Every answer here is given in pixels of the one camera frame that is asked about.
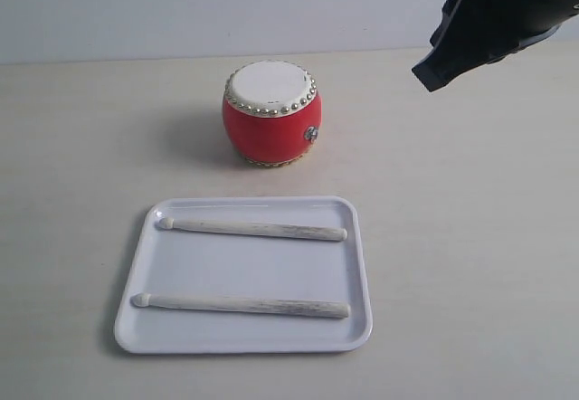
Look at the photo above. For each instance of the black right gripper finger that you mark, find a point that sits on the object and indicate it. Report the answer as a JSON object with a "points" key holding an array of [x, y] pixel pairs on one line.
{"points": [[447, 62]]}

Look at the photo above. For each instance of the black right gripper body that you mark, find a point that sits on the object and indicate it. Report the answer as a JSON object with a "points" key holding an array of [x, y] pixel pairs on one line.
{"points": [[497, 26]]}

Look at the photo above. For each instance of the white wooden drumstick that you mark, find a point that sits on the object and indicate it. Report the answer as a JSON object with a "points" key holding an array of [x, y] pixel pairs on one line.
{"points": [[287, 231], [298, 308]]}

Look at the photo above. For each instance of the small red drum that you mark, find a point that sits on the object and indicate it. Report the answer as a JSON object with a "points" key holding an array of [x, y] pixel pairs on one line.
{"points": [[272, 112]]}

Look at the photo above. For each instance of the white plastic tray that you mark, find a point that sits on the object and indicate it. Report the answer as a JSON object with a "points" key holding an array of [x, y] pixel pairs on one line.
{"points": [[205, 265]]}

